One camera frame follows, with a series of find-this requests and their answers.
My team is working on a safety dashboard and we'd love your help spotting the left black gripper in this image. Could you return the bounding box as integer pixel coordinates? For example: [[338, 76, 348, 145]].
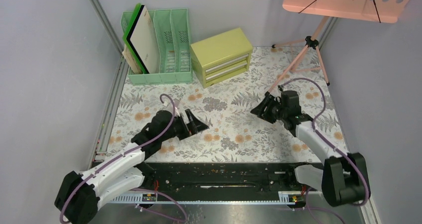
[[160, 109, 208, 142]]

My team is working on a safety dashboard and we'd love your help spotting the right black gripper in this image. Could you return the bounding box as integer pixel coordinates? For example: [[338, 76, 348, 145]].
[[250, 94, 288, 124]]

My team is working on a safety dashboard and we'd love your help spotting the yellow-green drawer cabinet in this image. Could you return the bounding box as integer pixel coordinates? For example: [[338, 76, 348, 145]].
[[190, 27, 253, 88]]

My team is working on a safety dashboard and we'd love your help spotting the green Treehouse book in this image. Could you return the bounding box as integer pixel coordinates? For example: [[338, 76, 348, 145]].
[[122, 49, 137, 75]]

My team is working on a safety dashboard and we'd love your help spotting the purple cartoon book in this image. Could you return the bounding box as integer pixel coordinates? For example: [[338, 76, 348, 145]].
[[123, 46, 143, 75]]

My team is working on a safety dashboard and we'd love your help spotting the white perforated board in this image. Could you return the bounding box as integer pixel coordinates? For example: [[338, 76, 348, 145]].
[[131, 5, 160, 74]]

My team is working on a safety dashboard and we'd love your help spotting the green clip file folder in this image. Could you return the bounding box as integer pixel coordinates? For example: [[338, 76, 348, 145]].
[[123, 3, 149, 74]]

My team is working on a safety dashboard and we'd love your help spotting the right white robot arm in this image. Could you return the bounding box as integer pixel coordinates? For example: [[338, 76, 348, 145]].
[[251, 91, 371, 207]]

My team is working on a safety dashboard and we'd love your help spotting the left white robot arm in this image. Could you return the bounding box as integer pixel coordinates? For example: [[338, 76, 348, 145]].
[[54, 109, 209, 224]]

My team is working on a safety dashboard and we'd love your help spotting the floral table mat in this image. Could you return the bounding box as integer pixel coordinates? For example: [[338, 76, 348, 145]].
[[105, 46, 352, 164]]

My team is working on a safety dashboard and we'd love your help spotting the mint green file organizer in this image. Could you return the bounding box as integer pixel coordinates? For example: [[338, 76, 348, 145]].
[[121, 8, 193, 85]]

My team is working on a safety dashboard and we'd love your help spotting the pink music stand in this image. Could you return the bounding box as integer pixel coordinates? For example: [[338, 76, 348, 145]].
[[268, 0, 410, 93]]

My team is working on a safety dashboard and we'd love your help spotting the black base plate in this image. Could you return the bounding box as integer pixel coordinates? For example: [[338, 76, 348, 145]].
[[134, 162, 323, 203]]

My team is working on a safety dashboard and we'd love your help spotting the aluminium rail frame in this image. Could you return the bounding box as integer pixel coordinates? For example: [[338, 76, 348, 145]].
[[77, 0, 128, 170]]

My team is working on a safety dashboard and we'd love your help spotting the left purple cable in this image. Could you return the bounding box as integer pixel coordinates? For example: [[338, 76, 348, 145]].
[[59, 94, 176, 223]]

